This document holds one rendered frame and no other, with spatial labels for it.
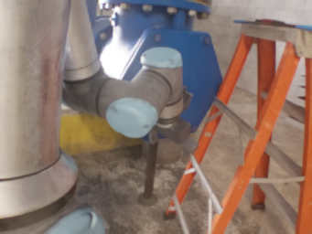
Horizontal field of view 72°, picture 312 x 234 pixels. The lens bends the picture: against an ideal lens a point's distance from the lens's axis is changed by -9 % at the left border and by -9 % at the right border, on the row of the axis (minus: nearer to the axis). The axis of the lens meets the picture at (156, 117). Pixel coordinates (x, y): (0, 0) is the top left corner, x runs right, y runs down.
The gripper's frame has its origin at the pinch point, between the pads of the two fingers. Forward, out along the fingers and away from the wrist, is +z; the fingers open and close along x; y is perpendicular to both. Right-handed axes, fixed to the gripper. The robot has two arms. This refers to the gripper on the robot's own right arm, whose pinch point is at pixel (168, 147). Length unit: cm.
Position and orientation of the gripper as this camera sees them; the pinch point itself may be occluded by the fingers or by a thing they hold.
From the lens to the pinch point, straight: 75.4
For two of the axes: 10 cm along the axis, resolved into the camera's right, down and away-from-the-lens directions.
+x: 7.5, 4.1, -5.1
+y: -6.5, 5.8, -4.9
